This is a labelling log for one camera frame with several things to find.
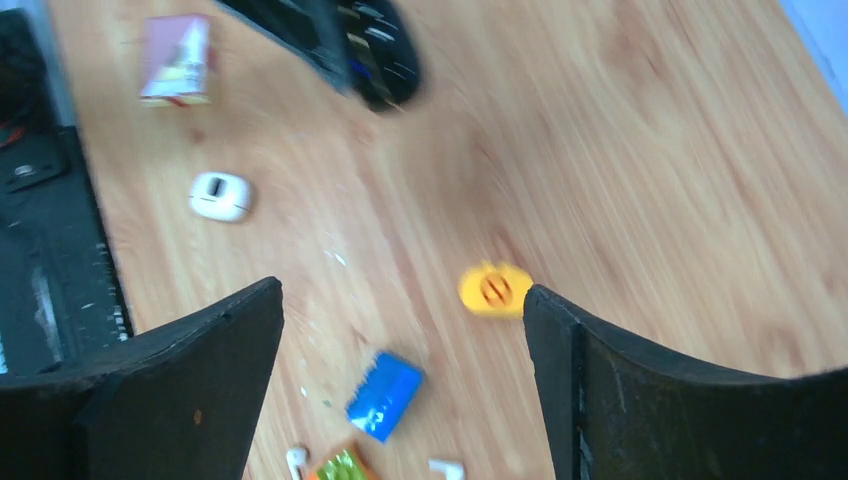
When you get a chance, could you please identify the blue toy building block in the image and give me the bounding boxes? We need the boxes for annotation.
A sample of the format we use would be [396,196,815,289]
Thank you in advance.
[345,350,425,443]

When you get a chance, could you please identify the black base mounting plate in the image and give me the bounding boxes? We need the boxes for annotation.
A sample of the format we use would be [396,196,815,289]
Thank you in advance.
[1,1,134,376]

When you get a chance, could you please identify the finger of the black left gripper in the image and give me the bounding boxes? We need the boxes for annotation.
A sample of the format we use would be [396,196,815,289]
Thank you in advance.
[218,0,352,93]

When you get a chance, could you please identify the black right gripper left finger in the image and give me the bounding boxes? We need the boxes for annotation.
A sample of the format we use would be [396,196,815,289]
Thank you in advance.
[1,277,284,479]

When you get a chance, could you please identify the yellow toy sign block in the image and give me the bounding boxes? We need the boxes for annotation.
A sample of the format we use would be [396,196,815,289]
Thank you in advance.
[458,263,534,318]

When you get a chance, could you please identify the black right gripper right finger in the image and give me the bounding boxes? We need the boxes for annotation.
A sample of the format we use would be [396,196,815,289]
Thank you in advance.
[523,285,847,479]

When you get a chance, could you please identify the green toy building plate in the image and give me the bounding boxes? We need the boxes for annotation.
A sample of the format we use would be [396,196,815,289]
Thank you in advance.
[309,447,374,480]

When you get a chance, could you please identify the white earbud charging case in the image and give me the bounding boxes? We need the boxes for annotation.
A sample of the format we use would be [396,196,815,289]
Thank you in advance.
[188,172,253,223]

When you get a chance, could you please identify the white earbud far right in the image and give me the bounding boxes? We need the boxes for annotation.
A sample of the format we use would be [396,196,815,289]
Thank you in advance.
[428,459,466,480]

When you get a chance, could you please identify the pink patterned card box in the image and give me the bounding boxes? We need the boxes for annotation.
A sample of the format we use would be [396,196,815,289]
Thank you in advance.
[138,13,213,107]

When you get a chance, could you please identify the glossy black earbud charging case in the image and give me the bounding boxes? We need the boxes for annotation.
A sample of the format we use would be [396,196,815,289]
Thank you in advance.
[336,0,422,113]

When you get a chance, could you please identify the orange toy ring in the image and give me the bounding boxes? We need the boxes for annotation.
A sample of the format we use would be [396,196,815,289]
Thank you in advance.
[303,440,382,480]

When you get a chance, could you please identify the white earbud near ring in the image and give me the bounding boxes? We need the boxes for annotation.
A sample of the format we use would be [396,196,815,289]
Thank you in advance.
[285,446,309,480]

